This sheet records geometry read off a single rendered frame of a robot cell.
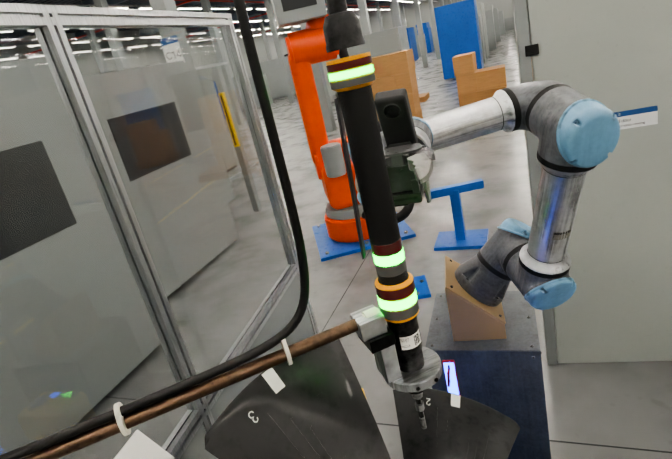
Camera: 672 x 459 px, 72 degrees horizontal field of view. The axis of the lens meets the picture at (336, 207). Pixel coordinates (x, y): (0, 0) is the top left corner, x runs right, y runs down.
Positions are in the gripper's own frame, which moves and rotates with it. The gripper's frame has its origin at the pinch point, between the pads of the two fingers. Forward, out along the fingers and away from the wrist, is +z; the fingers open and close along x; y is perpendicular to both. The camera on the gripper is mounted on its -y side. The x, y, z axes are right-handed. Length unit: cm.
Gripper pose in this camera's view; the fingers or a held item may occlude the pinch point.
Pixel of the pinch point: (389, 177)
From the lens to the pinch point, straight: 59.0
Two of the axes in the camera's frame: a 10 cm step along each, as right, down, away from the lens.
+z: -2.3, 3.6, -9.0
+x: -9.5, 1.3, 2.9
